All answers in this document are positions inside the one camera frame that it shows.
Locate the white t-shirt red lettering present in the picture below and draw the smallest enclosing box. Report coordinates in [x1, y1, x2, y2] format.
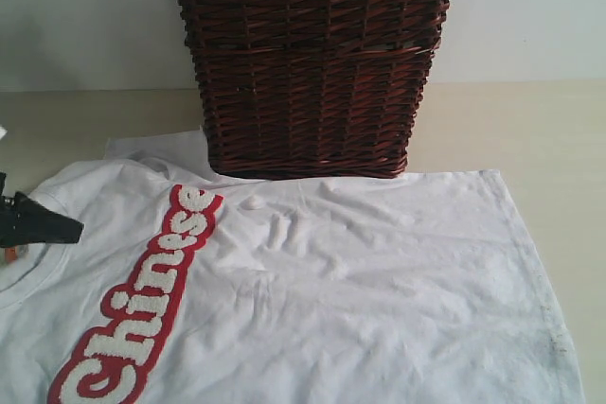
[1, 132, 585, 403]

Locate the dark brown wicker basket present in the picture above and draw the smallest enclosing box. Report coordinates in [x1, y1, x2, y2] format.
[178, 0, 450, 179]

